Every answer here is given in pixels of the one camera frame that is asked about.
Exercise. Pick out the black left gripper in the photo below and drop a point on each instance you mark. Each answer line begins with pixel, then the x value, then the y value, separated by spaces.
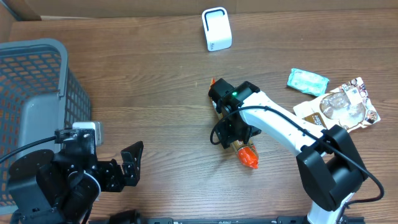
pixel 112 175

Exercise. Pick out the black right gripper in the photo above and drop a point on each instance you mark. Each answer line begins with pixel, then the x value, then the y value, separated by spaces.
pixel 227 137

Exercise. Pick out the orange biscuit pack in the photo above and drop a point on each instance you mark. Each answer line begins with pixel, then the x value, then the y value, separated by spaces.
pixel 246 153

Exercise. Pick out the teal snack packet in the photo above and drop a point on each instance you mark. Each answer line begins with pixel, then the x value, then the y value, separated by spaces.
pixel 307 82

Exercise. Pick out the beige brown snack pouch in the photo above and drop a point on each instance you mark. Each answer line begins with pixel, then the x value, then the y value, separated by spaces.
pixel 347 106

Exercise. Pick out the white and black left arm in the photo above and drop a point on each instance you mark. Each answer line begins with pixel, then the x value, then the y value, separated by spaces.
pixel 61 187

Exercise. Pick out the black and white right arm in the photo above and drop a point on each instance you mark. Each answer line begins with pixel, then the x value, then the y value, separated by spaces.
pixel 332 172

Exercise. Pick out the white barcode scanner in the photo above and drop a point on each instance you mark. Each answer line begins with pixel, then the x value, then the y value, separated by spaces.
pixel 217 29

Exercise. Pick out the grey plastic shopping basket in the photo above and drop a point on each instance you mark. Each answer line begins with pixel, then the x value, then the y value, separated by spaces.
pixel 39 95

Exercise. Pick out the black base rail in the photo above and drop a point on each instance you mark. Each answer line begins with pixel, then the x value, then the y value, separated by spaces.
pixel 135 217

